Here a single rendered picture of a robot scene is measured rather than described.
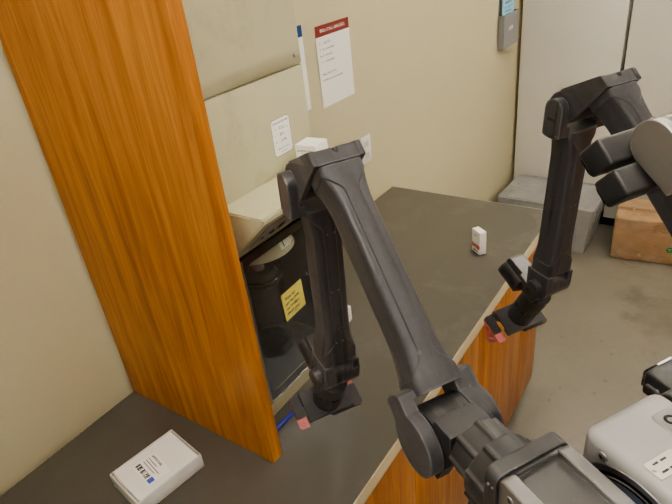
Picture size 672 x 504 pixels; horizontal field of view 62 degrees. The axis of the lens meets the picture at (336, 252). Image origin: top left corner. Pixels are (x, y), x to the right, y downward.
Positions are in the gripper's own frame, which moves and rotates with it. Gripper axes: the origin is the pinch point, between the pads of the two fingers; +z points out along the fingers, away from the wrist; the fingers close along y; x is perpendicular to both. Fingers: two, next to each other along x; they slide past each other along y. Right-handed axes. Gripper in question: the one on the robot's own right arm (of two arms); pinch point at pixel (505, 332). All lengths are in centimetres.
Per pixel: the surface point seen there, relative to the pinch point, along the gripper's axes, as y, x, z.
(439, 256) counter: -18, -42, 36
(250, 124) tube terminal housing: 49, -47, -41
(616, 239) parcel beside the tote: -193, -60, 139
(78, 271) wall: 89, -53, 0
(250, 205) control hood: 54, -33, -35
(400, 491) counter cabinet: 33.4, 19.2, 29.6
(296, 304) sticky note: 45, -25, -2
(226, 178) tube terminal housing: 56, -39, -37
